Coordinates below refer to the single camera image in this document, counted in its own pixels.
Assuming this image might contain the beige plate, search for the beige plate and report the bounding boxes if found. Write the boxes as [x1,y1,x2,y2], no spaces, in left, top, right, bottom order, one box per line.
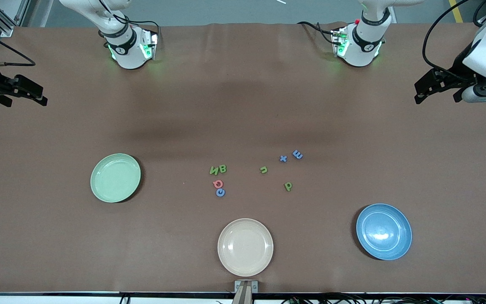
[218,218,274,277]

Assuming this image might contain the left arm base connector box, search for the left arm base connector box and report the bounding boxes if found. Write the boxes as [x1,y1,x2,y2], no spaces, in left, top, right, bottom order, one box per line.
[332,26,349,57]

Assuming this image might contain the green plate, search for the green plate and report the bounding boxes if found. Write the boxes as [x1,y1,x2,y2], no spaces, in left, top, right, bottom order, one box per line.
[90,153,141,203]

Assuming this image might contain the tangled black cables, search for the tangled black cables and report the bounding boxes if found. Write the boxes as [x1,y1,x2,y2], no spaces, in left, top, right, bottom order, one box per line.
[281,291,486,304]

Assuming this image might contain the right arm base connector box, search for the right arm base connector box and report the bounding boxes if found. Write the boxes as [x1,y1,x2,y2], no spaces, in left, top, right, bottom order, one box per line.
[140,27,159,60]

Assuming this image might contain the black table edge strip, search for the black table edge strip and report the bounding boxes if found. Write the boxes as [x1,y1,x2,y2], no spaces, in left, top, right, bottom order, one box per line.
[0,291,486,296]

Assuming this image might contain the black arm base cable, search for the black arm base cable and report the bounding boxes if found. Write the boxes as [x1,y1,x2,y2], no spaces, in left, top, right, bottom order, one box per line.
[297,21,336,45]
[97,0,161,43]

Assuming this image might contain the black right arm base cable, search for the black right arm base cable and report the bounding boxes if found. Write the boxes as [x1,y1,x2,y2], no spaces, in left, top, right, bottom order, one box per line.
[97,0,161,43]

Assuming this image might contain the blue plate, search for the blue plate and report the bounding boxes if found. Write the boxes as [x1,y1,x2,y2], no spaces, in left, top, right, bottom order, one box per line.
[356,204,413,261]

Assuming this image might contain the aluminium frame profile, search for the aluminium frame profile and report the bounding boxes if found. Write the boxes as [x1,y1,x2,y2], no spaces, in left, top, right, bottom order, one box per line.
[0,0,30,38]

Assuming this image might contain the yellow floor tape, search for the yellow floor tape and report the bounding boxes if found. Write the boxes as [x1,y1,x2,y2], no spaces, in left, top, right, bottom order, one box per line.
[449,0,465,23]

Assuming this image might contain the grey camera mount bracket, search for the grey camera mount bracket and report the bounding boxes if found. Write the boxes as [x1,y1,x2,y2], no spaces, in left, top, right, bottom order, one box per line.
[234,280,259,304]

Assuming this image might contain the brown table cover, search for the brown table cover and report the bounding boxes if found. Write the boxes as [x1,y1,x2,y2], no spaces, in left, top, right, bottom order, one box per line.
[0,22,486,294]

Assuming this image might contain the black left arm base cable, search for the black left arm base cable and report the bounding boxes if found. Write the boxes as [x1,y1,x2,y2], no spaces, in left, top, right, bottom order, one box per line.
[297,21,336,45]

